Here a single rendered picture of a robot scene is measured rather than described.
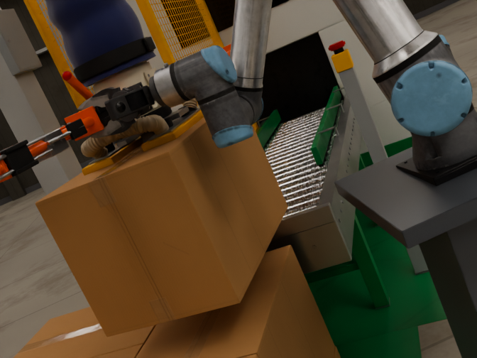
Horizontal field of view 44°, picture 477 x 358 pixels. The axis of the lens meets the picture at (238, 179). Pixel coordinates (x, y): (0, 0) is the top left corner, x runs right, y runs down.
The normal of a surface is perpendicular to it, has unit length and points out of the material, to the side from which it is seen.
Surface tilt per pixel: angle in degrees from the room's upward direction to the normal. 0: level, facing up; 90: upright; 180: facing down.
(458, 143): 68
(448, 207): 0
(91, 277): 90
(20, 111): 90
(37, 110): 90
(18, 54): 90
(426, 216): 0
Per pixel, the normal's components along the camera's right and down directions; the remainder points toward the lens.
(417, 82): -0.20, 0.36
